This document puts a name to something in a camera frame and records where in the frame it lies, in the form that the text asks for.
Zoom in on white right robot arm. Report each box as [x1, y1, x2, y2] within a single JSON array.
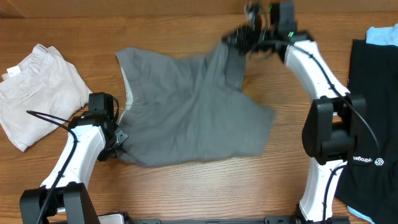
[[222, 25, 367, 223]]

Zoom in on light blue garment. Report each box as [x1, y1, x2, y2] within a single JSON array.
[[366, 24, 398, 46]]

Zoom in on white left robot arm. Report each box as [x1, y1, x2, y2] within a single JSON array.
[[19, 114, 130, 224]]

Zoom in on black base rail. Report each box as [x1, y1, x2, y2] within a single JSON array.
[[99, 212, 352, 224]]

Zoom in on black garment with logo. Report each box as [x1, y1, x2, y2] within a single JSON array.
[[336, 40, 397, 223]]

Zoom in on grey shorts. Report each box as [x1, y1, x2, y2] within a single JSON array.
[[116, 43, 275, 167]]

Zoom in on folded beige shorts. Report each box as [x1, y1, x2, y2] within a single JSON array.
[[1, 44, 91, 152]]

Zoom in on brown cardboard backdrop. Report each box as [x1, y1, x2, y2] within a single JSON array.
[[1, 0, 397, 18]]

